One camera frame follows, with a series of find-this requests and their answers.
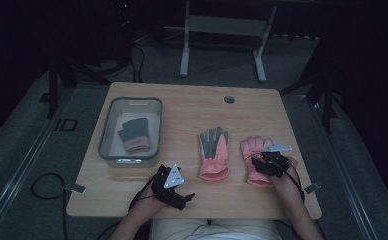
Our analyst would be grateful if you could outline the hand-held gripper black cable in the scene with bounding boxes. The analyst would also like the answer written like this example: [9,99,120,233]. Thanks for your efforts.
[281,162,306,204]
[127,178,158,213]

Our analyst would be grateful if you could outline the pink ski glove grey palm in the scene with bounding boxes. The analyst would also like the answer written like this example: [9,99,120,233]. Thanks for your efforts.
[198,126,231,182]

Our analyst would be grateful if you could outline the pink ski glove red print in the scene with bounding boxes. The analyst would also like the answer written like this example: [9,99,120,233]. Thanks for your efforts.
[239,135,299,188]

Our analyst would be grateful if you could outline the person's right hand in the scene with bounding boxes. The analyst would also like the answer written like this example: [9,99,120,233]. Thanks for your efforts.
[269,156,300,199]

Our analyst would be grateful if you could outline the clear plastic bin grey rim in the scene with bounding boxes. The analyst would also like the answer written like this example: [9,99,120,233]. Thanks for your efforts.
[97,96,164,169]

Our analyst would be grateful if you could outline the white metal stand frame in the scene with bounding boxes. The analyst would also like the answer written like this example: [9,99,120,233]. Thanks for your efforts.
[179,0,279,84]

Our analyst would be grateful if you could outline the black tripod stand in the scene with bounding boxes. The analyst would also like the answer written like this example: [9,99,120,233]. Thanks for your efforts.
[39,0,134,120]
[279,29,339,135]

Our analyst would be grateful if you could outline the grey metal table clip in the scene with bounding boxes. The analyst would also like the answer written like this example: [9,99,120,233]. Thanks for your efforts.
[303,182,322,195]
[63,182,87,195]

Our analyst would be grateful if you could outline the person's left hand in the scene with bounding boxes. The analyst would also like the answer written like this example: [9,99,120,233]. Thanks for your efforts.
[128,185,170,219]

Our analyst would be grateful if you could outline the black hanging background cable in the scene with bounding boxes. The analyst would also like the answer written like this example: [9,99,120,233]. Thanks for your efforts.
[129,43,146,84]

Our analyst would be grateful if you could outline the black looped floor cable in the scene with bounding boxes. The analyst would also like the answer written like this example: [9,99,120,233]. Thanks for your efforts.
[30,172,70,240]

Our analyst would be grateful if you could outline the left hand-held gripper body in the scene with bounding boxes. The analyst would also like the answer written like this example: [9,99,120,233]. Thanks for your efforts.
[150,163,191,212]

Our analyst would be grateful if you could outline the person's light trousers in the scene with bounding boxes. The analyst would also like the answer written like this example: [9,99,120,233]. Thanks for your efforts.
[149,218,283,240]

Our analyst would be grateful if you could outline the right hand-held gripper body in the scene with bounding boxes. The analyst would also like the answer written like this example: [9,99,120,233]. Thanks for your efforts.
[261,141,294,179]

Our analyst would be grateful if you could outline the grey metal floor rail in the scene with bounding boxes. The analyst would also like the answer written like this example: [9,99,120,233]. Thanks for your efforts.
[0,89,80,240]
[310,99,380,240]

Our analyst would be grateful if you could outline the left hand-held gripper black cable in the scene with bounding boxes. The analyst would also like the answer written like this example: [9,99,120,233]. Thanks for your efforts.
[127,178,158,213]

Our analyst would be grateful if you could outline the right hand-held gripper black cable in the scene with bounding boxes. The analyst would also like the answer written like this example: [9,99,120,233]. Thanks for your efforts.
[281,162,306,204]

